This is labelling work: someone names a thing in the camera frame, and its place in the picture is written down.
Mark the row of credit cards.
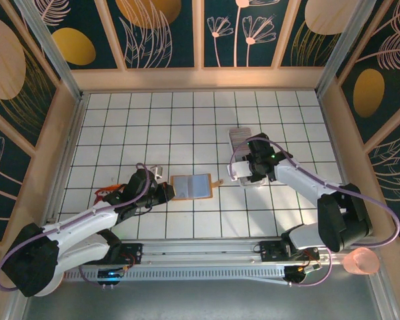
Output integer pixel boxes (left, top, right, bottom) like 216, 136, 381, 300
229, 127, 254, 154

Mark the colourful snack bag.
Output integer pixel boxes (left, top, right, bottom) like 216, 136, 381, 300
93, 184, 127, 206

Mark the small black control board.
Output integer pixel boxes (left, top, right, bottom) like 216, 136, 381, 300
97, 268, 125, 279
284, 263, 322, 286

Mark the grey sheet metal panel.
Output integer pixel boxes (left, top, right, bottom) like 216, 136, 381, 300
19, 279, 383, 320

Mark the pink plastic cup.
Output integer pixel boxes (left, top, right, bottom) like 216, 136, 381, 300
341, 247, 380, 276

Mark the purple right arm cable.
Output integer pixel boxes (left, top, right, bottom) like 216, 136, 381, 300
229, 138, 400, 288

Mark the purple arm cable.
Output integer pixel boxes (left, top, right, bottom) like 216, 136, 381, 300
0, 162, 156, 293
229, 138, 400, 288

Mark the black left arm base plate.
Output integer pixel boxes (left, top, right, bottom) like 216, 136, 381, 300
82, 242, 143, 265

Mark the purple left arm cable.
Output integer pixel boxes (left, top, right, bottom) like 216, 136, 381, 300
0, 162, 156, 293

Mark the aluminium mounting rail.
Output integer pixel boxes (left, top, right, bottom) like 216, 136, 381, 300
19, 236, 381, 267

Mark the aluminium side rail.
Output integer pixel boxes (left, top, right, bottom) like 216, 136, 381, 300
36, 93, 87, 241

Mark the grey slotted cable duct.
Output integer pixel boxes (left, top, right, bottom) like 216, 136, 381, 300
63, 265, 287, 285

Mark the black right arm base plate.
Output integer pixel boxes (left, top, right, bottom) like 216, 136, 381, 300
259, 240, 320, 264

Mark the aluminium frame post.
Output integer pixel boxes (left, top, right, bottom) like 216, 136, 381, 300
15, 0, 85, 101
315, 0, 377, 97

